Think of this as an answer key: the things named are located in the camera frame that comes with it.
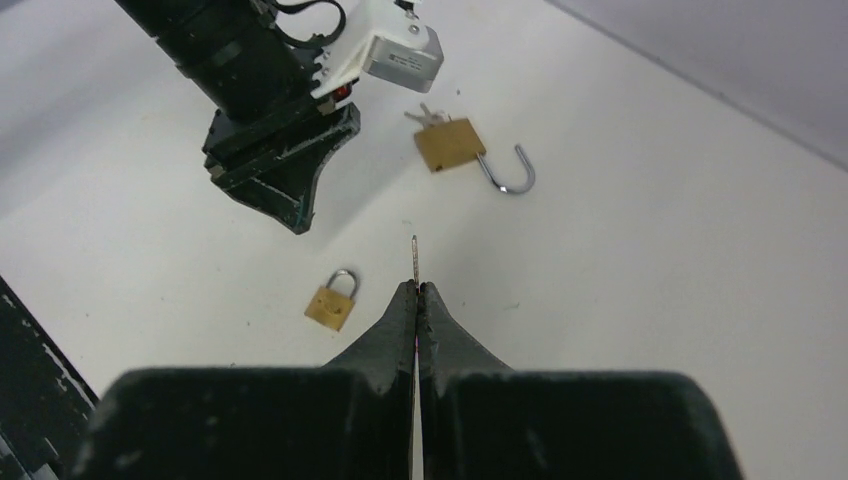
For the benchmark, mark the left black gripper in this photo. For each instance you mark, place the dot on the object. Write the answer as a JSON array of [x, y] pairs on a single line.
[[273, 164]]

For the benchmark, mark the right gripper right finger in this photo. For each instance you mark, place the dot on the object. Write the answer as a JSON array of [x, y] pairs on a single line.
[[482, 419]]

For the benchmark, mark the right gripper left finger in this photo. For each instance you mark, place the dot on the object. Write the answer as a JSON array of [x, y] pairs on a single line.
[[350, 418]]

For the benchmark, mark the small brass padlock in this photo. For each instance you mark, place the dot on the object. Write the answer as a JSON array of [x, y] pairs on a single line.
[[329, 307]]

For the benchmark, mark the silver keys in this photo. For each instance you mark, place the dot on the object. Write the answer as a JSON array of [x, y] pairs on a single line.
[[427, 117]]

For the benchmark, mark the large brass padlock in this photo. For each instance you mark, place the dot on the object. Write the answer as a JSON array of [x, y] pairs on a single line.
[[457, 143]]

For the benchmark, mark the small silver key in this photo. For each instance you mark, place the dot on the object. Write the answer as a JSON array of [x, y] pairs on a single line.
[[415, 261]]

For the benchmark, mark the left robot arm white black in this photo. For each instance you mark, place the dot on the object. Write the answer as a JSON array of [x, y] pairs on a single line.
[[235, 52]]

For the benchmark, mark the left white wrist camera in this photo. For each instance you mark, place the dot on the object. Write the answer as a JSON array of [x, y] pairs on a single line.
[[384, 40]]

